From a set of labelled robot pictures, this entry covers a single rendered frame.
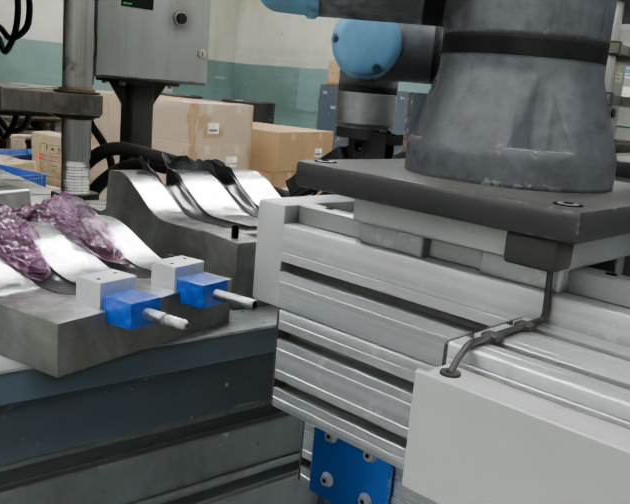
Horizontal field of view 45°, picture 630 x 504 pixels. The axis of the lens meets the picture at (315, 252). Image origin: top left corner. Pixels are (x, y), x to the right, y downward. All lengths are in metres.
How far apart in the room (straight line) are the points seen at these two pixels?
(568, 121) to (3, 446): 0.65
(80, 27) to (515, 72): 1.23
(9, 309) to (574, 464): 0.58
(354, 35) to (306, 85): 8.63
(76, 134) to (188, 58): 0.40
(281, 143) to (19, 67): 3.66
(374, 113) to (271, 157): 4.74
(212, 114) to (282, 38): 4.85
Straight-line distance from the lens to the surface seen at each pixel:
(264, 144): 5.71
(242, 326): 0.94
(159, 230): 1.15
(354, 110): 0.95
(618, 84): 6.29
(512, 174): 0.51
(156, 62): 1.88
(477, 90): 0.53
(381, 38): 0.83
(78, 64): 1.66
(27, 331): 0.80
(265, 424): 1.09
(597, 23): 0.56
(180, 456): 1.03
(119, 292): 0.81
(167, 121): 5.05
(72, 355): 0.78
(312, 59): 9.42
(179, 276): 0.88
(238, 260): 0.98
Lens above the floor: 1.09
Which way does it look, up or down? 12 degrees down
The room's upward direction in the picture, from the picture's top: 5 degrees clockwise
